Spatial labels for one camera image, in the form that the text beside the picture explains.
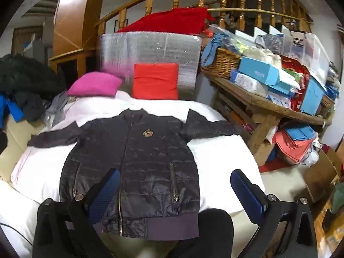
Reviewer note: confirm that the wicker basket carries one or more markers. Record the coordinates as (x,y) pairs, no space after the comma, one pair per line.
(220,61)

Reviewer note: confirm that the rough wooden table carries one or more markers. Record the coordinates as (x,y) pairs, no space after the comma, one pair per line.
(258,104)

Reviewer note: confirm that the white bed blanket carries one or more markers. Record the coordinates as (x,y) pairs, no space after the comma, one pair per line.
(40,172)

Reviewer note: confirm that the clear plastic storage bin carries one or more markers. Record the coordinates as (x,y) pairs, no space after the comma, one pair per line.
(303,48)

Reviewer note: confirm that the blue folded cloth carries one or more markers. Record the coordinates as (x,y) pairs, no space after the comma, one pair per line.
(299,133)

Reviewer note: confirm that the light blue plastic bin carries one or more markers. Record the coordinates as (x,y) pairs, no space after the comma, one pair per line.
(311,95)

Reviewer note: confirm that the grey crumpled cloth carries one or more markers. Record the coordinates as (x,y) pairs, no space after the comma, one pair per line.
(57,104)

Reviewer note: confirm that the wooden stair railing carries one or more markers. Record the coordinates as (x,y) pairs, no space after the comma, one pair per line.
(149,5)

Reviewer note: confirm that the white blue patterned box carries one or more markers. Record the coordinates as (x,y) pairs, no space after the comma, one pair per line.
(247,83)

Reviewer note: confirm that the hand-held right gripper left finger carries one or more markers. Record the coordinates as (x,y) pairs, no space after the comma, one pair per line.
(105,193)

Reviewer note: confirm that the red printed packet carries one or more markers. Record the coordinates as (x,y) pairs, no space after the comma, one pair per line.
(298,86)

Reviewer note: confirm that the bright blue garment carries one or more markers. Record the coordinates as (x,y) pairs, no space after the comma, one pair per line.
(13,110)

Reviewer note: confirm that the brown cardboard box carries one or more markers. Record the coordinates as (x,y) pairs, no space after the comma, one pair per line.
(319,174)

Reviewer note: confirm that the cream white pillow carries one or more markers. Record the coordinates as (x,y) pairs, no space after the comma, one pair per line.
(16,220)

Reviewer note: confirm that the black furry coat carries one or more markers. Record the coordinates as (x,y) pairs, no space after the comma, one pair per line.
(24,75)

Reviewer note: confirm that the light blue cloth in basket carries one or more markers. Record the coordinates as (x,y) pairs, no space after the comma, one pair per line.
(215,44)

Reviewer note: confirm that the dark quilted zip jacket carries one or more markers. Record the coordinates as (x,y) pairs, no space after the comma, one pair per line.
(145,161)

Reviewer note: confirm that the stack of orange cloths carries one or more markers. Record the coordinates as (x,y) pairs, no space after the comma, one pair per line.
(290,147)

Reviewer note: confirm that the red fuzzy cloth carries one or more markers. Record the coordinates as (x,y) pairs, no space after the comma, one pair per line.
(172,21)

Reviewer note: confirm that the pink cushion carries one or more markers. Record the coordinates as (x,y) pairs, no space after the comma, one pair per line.
(94,84)

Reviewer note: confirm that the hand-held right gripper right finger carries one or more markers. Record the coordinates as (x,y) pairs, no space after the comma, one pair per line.
(246,194)

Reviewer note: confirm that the red cushion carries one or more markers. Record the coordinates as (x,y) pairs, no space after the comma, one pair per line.
(156,82)

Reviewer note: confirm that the wooden cabinet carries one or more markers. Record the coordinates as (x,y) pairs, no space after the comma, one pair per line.
(75,18)

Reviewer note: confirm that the blue cardboard box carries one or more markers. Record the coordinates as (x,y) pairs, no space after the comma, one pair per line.
(258,71)

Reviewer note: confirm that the silver bubble foil panel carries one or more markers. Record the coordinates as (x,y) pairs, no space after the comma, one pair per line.
(161,48)

